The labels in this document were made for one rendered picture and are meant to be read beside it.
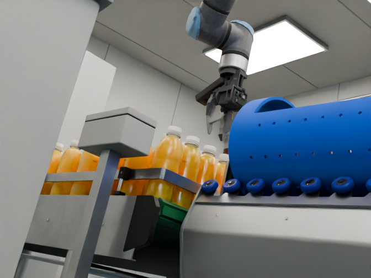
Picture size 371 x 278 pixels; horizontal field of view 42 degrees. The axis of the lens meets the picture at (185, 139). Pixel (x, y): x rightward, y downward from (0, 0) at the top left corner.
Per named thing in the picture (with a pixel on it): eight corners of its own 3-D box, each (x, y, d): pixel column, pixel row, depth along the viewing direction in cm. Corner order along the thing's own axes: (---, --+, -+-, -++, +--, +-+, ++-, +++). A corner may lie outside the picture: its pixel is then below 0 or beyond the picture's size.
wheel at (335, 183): (355, 174, 100) (358, 182, 101) (335, 174, 103) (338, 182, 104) (346, 186, 97) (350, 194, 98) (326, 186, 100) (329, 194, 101)
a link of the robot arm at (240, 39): (220, 26, 160) (245, 38, 163) (212, 59, 156) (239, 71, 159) (234, 14, 152) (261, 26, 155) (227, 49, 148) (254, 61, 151)
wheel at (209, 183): (219, 177, 127) (222, 183, 128) (206, 177, 130) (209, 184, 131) (209, 187, 124) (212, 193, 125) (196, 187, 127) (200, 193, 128)
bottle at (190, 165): (168, 208, 139) (182, 147, 145) (192, 212, 137) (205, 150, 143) (162, 202, 133) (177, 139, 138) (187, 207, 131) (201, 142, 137)
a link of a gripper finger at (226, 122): (232, 139, 145) (233, 109, 146) (217, 141, 149) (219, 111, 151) (239, 141, 147) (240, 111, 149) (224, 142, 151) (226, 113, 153)
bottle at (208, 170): (208, 219, 142) (221, 159, 148) (206, 214, 136) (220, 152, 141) (185, 214, 144) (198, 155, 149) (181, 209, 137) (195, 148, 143)
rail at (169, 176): (163, 179, 126) (165, 168, 127) (161, 179, 127) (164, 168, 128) (256, 219, 151) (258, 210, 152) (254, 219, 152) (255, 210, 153)
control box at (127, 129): (119, 142, 121) (130, 105, 124) (76, 147, 135) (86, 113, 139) (149, 156, 127) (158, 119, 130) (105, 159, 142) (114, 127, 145)
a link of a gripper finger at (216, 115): (215, 127, 140) (225, 101, 144) (200, 128, 144) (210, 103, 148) (221, 133, 142) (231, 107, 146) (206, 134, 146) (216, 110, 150)
